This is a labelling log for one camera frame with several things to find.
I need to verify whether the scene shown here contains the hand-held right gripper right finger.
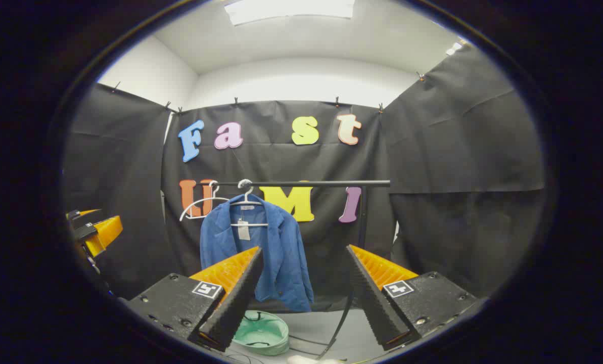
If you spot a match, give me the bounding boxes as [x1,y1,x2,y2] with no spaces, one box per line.
[346,245,479,351]

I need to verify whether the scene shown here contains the black clothes rack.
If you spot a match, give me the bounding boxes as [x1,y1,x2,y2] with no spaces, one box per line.
[208,179,391,360]

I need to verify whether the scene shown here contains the white plastic hanger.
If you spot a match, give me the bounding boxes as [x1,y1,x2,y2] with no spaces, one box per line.
[229,179,270,228]
[179,181,231,221]

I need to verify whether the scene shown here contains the green laundry hamper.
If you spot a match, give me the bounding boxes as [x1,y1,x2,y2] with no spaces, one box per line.
[232,310,290,356]

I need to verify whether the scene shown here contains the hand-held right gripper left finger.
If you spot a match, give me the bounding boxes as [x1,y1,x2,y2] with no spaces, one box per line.
[127,246,265,353]

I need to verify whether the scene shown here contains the blue corduroy jacket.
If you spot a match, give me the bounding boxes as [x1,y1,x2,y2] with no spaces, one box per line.
[199,194,315,313]

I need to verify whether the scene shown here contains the black backdrop cloth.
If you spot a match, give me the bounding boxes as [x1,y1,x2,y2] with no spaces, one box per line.
[64,44,547,311]

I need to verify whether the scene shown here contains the long ceiling light panel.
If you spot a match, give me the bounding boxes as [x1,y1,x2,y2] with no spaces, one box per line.
[224,0,355,26]

